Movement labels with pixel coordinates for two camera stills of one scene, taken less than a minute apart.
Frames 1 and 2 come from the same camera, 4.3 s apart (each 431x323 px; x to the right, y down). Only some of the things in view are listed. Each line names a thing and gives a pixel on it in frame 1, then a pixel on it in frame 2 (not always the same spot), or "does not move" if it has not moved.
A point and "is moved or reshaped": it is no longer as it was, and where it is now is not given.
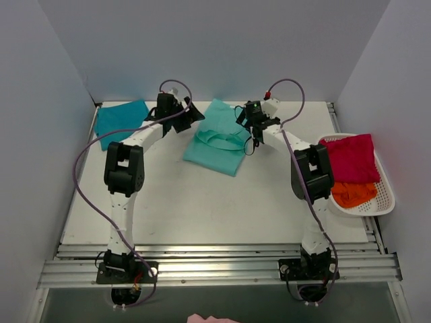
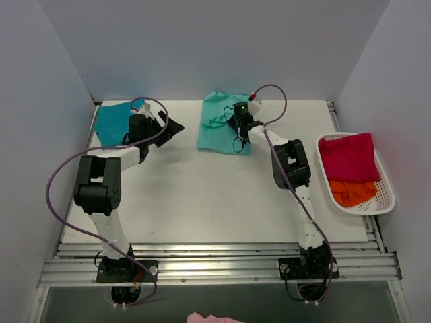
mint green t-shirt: x=218 y=142 is moved or reshaped
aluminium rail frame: x=75 y=266 does not move
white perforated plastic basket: x=384 y=202 does not move
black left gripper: x=185 y=116 to x=160 y=127
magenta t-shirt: x=353 y=159 does not move
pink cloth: x=196 y=318 does not move
